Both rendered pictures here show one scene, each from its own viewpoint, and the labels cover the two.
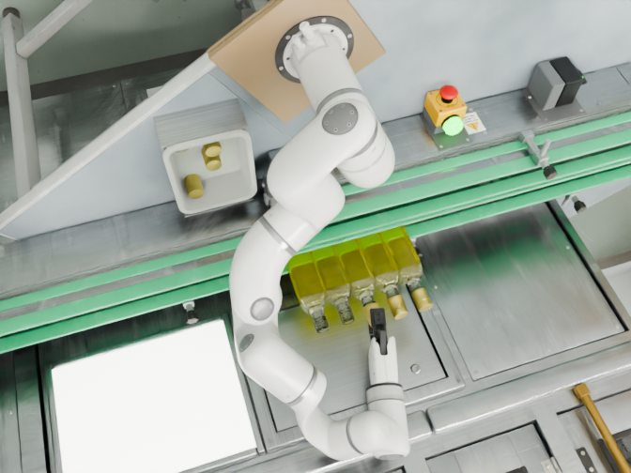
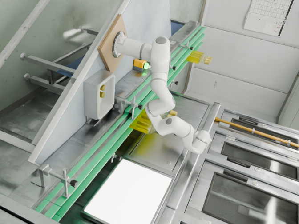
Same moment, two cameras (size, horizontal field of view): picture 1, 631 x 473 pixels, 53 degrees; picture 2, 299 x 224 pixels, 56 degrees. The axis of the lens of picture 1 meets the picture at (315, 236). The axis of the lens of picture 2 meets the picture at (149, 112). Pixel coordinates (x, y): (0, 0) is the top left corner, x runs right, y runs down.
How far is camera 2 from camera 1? 111 cm
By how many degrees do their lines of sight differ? 41
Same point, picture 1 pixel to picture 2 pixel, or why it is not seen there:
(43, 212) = (50, 143)
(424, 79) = not seen: hidden behind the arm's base
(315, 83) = (134, 46)
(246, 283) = (167, 94)
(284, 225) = (162, 76)
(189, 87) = (92, 66)
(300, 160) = (161, 52)
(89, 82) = not seen: outside the picture
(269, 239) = (162, 81)
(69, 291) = (79, 166)
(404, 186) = (148, 85)
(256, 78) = (108, 57)
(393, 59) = not seen: hidden behind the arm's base
